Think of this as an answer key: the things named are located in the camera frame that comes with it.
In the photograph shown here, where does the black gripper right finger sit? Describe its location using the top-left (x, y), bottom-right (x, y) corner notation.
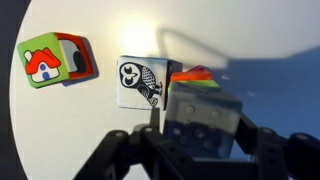
top-left (235, 114), bottom-right (320, 180)

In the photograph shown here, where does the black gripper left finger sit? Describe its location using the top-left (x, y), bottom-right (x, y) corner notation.
top-left (73, 126), bottom-right (197, 180)

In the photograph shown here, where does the orange block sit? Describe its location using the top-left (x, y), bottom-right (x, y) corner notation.
top-left (170, 71), bottom-right (211, 81)

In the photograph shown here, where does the lime green block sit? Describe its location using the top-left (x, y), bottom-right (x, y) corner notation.
top-left (168, 80), bottom-right (220, 92)

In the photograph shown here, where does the magenta block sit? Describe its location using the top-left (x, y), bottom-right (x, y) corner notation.
top-left (188, 65), bottom-right (210, 72)

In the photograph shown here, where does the owl picture soft cube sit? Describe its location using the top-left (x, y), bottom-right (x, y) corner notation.
top-left (116, 56), bottom-right (182, 110)

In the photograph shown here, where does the colorful house soft cube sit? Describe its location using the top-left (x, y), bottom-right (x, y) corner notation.
top-left (17, 32), bottom-right (94, 88)

